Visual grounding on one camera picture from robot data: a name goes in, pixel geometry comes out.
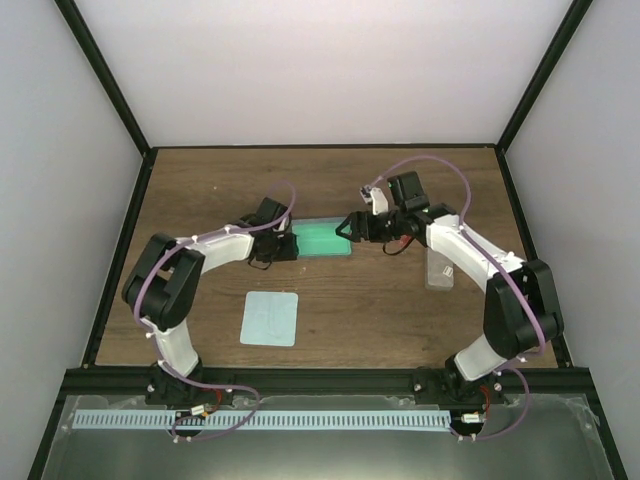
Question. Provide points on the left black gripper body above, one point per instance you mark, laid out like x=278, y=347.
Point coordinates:
x=278, y=252

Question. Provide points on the blue-grey glasses case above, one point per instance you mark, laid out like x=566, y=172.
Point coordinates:
x=439, y=271

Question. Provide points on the light blue cloth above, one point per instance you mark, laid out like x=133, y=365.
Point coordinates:
x=269, y=319

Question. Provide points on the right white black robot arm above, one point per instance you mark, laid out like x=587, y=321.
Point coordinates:
x=521, y=308

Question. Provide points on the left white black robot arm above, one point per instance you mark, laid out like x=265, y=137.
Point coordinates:
x=162, y=286

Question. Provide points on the light blue slotted cable duct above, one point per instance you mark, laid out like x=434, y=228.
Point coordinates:
x=400, y=420

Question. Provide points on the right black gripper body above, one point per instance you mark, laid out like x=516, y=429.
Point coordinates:
x=384, y=232

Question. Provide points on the green glasses case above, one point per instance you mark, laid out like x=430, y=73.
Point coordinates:
x=317, y=237

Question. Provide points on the black aluminium frame rail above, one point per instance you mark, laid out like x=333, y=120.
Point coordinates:
x=426, y=384

